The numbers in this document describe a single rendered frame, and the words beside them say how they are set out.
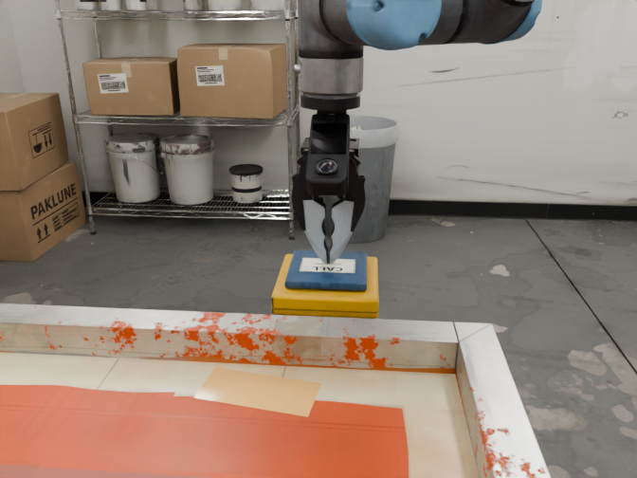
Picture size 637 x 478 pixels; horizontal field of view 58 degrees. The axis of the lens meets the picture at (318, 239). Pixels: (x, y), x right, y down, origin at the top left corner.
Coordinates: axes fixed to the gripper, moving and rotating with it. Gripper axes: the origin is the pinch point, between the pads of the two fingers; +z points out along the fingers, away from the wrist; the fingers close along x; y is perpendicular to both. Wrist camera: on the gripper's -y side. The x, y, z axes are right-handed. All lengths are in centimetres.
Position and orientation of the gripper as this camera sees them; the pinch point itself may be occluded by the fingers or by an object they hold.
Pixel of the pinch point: (328, 256)
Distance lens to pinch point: 73.9
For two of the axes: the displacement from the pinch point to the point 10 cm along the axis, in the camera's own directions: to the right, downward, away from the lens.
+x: -10.0, -0.3, 0.8
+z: 0.0, 9.3, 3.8
